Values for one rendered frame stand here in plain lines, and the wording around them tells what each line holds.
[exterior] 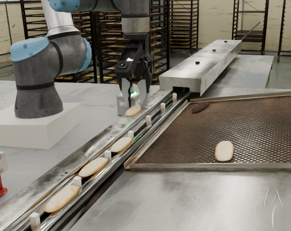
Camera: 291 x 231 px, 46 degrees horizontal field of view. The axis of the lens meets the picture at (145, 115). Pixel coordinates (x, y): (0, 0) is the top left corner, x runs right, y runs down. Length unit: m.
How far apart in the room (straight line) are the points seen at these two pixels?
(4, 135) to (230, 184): 0.70
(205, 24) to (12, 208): 7.56
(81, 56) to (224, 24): 6.94
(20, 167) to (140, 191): 0.41
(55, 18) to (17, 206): 0.67
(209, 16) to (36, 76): 7.12
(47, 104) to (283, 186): 0.74
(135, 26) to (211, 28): 7.15
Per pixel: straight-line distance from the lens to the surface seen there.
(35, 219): 0.67
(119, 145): 0.92
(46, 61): 1.10
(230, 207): 0.56
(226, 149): 0.73
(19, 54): 1.09
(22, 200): 0.73
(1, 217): 0.70
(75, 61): 1.16
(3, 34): 6.91
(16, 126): 1.06
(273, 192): 0.59
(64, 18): 1.19
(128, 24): 0.94
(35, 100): 1.09
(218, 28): 8.02
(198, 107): 1.07
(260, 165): 0.65
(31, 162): 0.98
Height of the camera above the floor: 1.24
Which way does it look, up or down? 19 degrees down
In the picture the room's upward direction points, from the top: 1 degrees counter-clockwise
